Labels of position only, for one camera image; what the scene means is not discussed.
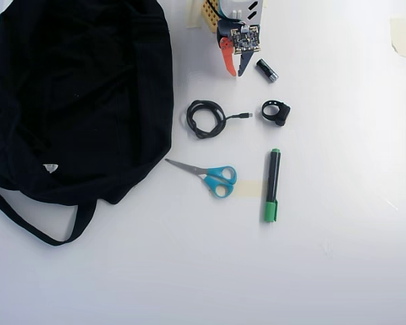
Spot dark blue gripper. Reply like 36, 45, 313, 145
217, 18, 256, 79

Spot black braided cable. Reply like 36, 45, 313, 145
185, 100, 254, 140

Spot black fabric bag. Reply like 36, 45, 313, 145
0, 0, 175, 247

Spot black cylindrical battery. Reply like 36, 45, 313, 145
256, 58, 279, 83

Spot yellow perforated block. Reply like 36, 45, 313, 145
200, 0, 224, 35

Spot narrow beige masking tape piece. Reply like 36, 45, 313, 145
185, 0, 204, 29

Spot green and black marker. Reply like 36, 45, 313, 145
263, 148, 282, 223

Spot short beige masking tape strip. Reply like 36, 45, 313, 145
235, 180, 265, 199

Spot wide beige masking tape piece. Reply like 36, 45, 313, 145
389, 16, 406, 59

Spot camera circuit board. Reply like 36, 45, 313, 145
231, 24, 261, 56

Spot black strap ring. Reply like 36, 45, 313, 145
260, 99, 291, 128

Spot blue handled scissors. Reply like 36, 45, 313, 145
164, 158, 238, 200

